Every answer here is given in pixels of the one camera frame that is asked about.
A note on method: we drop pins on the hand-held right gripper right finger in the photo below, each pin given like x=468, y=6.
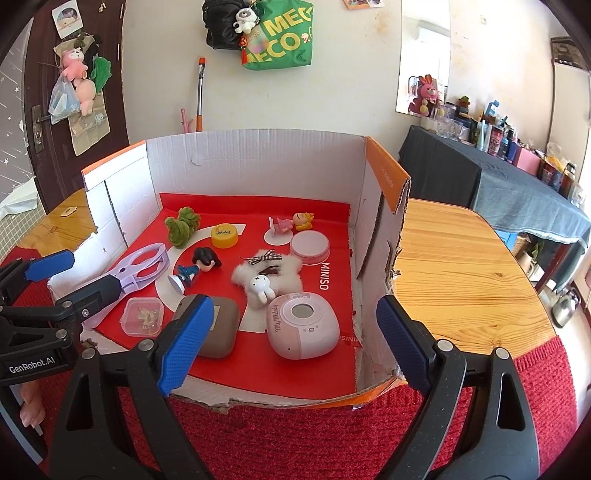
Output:
x=401, y=341

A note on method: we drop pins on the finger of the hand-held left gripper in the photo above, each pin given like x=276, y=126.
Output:
x=94, y=293
x=48, y=267

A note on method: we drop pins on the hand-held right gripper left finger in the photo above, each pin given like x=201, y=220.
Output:
x=184, y=341

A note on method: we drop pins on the brown rounded case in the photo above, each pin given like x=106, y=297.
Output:
x=224, y=323

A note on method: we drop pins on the small clear plastic box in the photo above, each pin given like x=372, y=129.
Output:
x=143, y=318

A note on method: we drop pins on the large lavender plastic clip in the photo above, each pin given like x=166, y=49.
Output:
x=143, y=267

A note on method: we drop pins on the black-haired doll figurine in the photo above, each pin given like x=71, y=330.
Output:
x=205, y=258

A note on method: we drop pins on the pink mini camera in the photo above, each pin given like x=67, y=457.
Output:
x=304, y=327

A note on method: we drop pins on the green plush toy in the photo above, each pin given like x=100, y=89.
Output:
x=182, y=226

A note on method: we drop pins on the yellow round tin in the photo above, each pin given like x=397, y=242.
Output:
x=225, y=236

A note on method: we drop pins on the round pale lidded jar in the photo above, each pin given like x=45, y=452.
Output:
x=310, y=247

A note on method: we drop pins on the small orange-haired pink figurine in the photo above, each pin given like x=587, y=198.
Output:
x=302, y=220

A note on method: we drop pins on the orange cardboard box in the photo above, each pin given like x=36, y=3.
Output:
x=258, y=157

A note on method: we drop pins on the person's left hand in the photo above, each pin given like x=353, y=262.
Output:
x=33, y=408

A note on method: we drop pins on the small cream tag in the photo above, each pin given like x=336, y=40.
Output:
x=68, y=212

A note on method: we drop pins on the white crumpled paper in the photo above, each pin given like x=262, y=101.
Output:
x=18, y=198

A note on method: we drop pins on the grey starry curtain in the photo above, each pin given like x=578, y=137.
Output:
x=11, y=138

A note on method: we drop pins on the red knitted mat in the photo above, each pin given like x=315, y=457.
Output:
x=300, y=438

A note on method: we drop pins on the red paper liner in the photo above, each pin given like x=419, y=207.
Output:
x=231, y=207

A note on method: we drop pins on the white jug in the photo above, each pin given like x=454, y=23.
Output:
x=527, y=265

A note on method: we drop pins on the clear plastic bag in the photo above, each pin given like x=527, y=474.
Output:
x=62, y=104

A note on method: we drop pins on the metal kettle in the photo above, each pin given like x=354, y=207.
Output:
x=565, y=309

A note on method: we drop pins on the peach plush toy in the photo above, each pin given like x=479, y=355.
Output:
x=85, y=97

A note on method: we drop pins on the side table with blue cloth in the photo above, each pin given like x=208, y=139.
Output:
x=508, y=194

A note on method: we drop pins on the pink plastic hanger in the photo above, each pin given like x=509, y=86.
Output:
x=185, y=122

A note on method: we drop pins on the dark brown door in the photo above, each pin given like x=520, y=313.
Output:
x=32, y=69

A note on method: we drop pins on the green leaf plush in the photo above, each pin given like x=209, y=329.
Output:
x=101, y=71

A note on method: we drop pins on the pink plush toy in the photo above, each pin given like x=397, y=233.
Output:
x=74, y=62

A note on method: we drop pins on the pink storage box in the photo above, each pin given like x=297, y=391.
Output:
x=527, y=161

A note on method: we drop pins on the grey orange mop pole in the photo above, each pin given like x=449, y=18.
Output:
x=200, y=92

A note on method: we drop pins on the group of bottles and cosmetics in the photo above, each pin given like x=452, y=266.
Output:
x=489, y=129

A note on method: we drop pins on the pink rabbit plush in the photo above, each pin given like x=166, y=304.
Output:
x=425, y=94

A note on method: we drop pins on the photo on door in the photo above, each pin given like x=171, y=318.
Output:
x=65, y=19

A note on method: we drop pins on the red hanging charm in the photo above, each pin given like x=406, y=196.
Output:
x=244, y=48

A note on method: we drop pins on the white wardrobe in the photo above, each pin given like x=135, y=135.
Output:
x=572, y=106

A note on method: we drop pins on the black backpack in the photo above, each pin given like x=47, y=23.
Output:
x=219, y=27

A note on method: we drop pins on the white bear plush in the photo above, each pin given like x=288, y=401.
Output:
x=245, y=21

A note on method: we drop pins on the green tote bag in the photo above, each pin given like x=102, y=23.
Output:
x=286, y=46

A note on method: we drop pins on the dark patterned suitcase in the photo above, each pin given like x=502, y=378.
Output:
x=565, y=50

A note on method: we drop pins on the wall mirror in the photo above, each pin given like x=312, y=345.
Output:
x=425, y=41

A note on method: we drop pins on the wall photos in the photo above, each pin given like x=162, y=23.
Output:
x=362, y=3

